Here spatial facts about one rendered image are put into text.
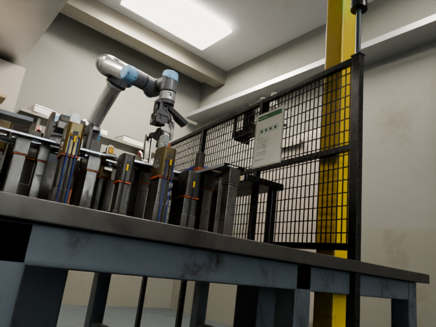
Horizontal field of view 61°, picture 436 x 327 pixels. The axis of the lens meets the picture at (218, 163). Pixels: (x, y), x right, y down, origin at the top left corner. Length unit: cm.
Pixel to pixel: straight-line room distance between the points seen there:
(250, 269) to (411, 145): 270
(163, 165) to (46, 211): 76
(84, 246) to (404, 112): 327
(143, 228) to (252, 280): 39
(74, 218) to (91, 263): 11
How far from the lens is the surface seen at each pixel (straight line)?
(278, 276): 117
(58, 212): 75
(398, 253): 345
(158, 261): 89
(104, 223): 78
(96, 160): 156
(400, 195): 352
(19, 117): 188
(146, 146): 188
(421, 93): 375
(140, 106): 549
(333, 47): 192
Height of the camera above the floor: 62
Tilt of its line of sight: 15 degrees up
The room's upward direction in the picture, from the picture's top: 7 degrees clockwise
